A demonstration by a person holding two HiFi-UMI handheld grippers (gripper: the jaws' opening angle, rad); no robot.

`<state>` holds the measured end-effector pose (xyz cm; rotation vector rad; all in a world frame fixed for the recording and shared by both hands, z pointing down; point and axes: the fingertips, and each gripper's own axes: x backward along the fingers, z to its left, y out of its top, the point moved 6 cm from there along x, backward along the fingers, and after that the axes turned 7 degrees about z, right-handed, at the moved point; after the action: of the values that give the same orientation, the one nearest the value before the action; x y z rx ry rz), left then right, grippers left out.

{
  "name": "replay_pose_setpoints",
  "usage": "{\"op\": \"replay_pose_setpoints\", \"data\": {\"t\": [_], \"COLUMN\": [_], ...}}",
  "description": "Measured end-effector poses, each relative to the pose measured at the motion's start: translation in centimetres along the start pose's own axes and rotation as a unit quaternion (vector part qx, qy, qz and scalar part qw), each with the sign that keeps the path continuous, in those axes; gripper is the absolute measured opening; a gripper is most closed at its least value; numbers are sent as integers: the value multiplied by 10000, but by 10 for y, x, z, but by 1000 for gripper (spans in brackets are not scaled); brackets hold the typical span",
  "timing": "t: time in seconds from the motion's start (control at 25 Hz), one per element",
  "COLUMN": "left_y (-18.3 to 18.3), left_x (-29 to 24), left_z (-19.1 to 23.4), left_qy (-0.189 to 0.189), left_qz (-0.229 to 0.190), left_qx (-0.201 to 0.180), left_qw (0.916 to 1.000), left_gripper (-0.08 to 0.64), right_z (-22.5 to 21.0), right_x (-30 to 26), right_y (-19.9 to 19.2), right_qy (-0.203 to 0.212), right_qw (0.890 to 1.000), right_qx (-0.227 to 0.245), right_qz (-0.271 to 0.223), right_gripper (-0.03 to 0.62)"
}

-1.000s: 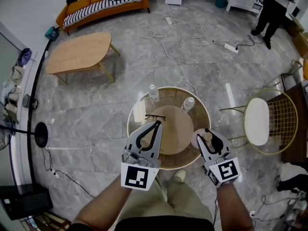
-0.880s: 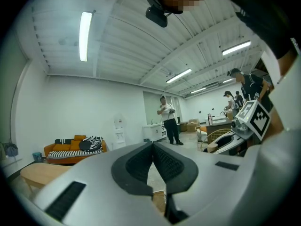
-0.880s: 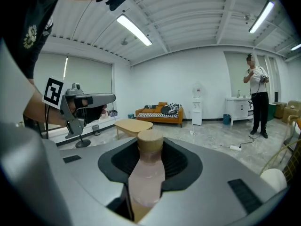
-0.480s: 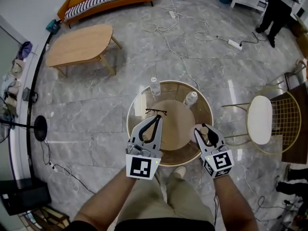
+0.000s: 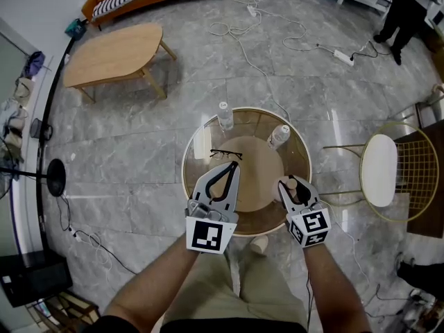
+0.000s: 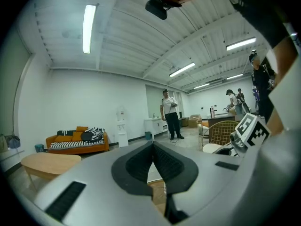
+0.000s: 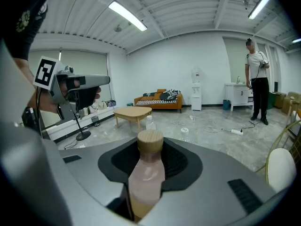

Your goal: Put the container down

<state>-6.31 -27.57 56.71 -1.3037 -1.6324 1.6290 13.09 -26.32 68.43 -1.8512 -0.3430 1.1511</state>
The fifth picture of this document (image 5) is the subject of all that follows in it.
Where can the black mesh waste basket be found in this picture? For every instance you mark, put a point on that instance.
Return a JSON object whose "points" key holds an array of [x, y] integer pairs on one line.
{"points": [[38, 128]]}

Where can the grey clothes pile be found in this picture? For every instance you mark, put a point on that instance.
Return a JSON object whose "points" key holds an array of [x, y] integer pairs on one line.
{"points": [[12, 134]]}

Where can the person's black shirt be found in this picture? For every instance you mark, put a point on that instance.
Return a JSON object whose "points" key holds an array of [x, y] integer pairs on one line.
{"points": [[208, 326]]}

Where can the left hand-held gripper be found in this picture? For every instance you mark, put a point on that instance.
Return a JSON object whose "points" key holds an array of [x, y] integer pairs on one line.
{"points": [[204, 236]]}

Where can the round glass side table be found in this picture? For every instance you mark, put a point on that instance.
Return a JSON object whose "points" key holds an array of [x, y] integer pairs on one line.
{"points": [[256, 220]]}

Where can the person's left forearm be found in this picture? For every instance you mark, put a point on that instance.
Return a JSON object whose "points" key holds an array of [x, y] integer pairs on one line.
{"points": [[156, 283]]}

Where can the teal basket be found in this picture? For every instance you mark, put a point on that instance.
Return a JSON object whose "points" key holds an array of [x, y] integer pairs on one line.
{"points": [[76, 30]]}

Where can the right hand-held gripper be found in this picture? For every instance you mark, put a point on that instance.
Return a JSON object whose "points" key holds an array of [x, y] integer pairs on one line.
{"points": [[314, 222]]}

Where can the black eyeglasses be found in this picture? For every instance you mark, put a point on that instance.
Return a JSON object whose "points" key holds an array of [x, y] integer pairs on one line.
{"points": [[225, 153]]}

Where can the clear plastic water bottle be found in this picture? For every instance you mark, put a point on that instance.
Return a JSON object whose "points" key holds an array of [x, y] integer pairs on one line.
{"points": [[278, 138], [225, 116]]}

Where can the person's right white shoe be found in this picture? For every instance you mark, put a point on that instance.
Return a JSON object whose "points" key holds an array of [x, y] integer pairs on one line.
{"points": [[259, 245]]}

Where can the black standing fan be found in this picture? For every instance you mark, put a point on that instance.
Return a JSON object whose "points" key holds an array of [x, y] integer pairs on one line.
{"points": [[55, 179]]}

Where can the purple umbrella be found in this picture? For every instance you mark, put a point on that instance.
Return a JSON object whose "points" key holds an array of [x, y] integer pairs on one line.
{"points": [[35, 62]]}

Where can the person's right forearm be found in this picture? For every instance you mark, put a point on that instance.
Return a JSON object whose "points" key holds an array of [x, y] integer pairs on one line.
{"points": [[333, 290]]}

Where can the person's khaki trousers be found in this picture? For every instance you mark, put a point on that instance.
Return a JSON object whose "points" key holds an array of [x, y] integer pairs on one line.
{"points": [[215, 290]]}

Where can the black monitor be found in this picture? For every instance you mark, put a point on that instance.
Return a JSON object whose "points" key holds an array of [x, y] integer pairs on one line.
{"points": [[34, 279]]}

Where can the beige tote bag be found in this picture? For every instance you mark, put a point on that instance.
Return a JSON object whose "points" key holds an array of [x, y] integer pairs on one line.
{"points": [[23, 90]]}

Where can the small beige round object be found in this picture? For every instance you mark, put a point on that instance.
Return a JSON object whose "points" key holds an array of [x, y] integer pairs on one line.
{"points": [[291, 184]]}

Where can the wooden rack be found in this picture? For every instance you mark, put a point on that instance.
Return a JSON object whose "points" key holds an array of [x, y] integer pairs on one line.
{"points": [[69, 311]]}

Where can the low wooden oval table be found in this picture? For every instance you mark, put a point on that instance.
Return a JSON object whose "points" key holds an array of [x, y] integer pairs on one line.
{"points": [[111, 54]]}

